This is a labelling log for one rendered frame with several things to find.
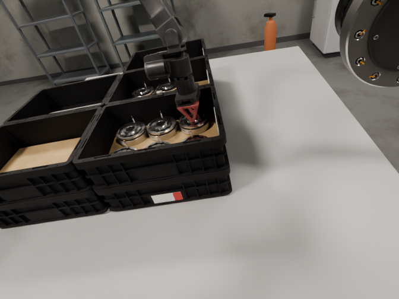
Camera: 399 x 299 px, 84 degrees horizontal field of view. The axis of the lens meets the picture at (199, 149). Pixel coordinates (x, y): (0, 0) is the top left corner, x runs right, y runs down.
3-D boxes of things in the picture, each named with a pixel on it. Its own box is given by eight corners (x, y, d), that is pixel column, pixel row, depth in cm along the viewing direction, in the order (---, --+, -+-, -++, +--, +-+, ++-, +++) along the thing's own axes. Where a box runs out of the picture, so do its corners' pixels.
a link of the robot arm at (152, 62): (176, 26, 54) (182, 28, 62) (132, 35, 57) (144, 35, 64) (185, 77, 60) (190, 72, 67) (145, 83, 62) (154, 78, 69)
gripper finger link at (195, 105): (181, 127, 71) (174, 101, 65) (184, 115, 77) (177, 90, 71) (202, 124, 70) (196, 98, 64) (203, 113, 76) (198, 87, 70)
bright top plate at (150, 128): (176, 115, 79) (175, 113, 79) (176, 131, 71) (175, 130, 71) (148, 120, 80) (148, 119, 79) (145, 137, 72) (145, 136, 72)
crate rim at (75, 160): (215, 91, 77) (214, 84, 75) (227, 145, 54) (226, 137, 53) (105, 111, 80) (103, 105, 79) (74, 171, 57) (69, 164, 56)
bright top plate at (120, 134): (147, 120, 80) (146, 118, 79) (142, 137, 72) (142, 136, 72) (120, 124, 81) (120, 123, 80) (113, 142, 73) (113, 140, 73)
